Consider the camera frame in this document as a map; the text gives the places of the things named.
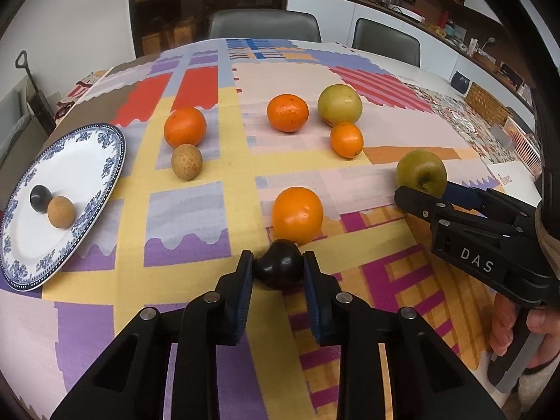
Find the yellow-green round pear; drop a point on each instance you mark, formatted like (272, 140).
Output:
(339, 105)

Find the colourful patchwork tablecloth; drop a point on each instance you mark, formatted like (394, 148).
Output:
(238, 183)

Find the white low cabinet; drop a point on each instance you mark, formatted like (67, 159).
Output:
(332, 13)

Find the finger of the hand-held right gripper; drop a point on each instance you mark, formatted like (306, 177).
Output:
(415, 203)
(461, 194)

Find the dark wooden shelf unit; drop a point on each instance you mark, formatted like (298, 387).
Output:
(175, 13)

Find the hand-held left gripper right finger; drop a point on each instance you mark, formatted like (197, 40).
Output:
(313, 299)

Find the grey upholstered chair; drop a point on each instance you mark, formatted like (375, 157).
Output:
(385, 39)
(262, 24)

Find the person's right hand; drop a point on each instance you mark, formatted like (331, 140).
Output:
(503, 328)

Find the small oval orange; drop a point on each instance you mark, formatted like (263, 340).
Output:
(346, 140)

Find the smooth brown round fruit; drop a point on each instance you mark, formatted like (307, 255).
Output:
(61, 212)

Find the white slatted basket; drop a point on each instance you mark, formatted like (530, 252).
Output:
(525, 146)

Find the blue-rimmed white plate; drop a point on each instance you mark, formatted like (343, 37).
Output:
(74, 175)

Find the dark purple plum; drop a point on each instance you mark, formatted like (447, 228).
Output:
(279, 267)
(39, 197)

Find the speckled brown round fruit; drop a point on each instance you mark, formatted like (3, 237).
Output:
(187, 162)

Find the green apple with stem hollow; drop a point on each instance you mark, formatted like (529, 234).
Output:
(421, 170)

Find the large orange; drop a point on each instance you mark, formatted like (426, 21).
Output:
(297, 214)

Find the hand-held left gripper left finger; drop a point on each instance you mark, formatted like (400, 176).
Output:
(241, 297)

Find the flat mandarin orange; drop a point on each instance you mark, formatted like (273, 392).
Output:
(287, 113)

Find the medium orange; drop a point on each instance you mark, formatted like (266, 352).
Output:
(185, 127)

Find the woven wicker basket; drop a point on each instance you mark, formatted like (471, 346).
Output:
(486, 103)

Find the small black bag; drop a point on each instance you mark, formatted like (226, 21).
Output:
(461, 82)

